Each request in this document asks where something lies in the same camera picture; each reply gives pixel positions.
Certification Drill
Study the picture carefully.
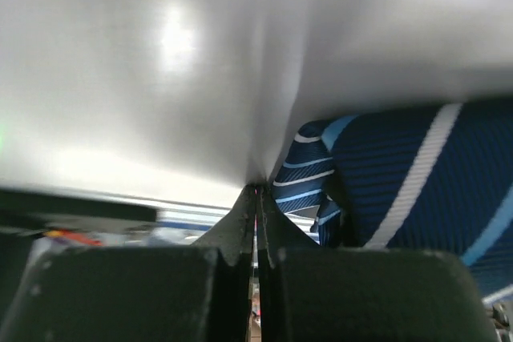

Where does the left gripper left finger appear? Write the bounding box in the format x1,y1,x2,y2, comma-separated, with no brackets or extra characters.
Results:
1,187,257,341

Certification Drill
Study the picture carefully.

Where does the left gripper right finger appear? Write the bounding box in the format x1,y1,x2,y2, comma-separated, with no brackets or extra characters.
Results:
256,187,496,341

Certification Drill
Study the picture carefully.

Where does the navy blue striped tie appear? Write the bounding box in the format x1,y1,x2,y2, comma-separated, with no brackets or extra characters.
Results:
271,98,512,304

